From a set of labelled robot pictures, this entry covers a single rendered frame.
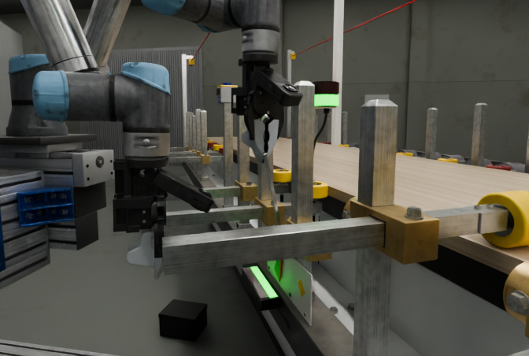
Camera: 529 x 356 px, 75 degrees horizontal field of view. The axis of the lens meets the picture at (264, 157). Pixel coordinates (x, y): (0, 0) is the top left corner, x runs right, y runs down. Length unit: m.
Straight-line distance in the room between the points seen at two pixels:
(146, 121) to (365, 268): 0.39
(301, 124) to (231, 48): 7.20
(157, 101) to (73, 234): 0.61
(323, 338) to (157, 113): 0.48
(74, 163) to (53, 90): 0.49
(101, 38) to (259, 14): 0.58
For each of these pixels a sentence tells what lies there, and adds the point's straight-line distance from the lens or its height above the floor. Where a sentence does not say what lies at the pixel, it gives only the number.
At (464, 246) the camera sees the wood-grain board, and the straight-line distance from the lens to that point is 0.64.
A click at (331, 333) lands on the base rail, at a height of 0.70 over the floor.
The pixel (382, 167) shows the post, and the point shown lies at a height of 1.02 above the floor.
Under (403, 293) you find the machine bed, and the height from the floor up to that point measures 0.72.
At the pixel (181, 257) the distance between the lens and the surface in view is 0.37.
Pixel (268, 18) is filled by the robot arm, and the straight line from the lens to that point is 0.69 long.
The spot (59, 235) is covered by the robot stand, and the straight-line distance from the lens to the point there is 1.13.
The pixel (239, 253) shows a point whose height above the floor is 0.94.
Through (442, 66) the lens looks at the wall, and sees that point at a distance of 7.80.
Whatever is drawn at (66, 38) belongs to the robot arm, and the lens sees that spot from 0.72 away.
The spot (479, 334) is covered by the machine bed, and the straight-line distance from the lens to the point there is 0.71.
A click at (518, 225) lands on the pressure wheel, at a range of 0.59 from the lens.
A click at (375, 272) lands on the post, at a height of 0.88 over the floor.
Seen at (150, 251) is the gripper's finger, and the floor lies 0.86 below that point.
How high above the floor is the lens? 1.09
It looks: 6 degrees down
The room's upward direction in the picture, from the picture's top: straight up
